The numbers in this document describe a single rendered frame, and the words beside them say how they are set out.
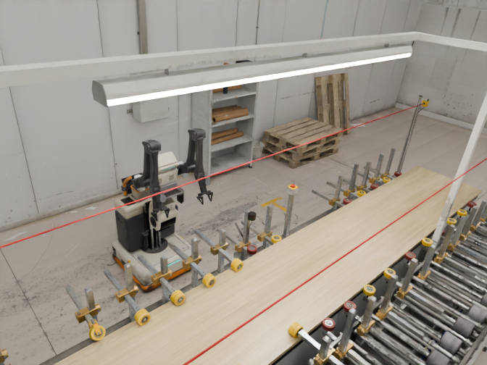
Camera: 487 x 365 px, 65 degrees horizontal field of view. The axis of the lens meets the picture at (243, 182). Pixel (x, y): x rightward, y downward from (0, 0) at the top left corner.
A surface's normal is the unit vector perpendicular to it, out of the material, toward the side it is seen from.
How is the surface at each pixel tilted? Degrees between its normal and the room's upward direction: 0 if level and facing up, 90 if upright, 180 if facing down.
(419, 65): 90
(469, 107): 90
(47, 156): 90
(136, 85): 61
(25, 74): 90
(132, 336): 0
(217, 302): 0
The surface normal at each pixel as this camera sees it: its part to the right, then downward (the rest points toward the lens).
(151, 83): 0.61, -0.08
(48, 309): 0.07, -0.87
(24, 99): 0.67, 0.40
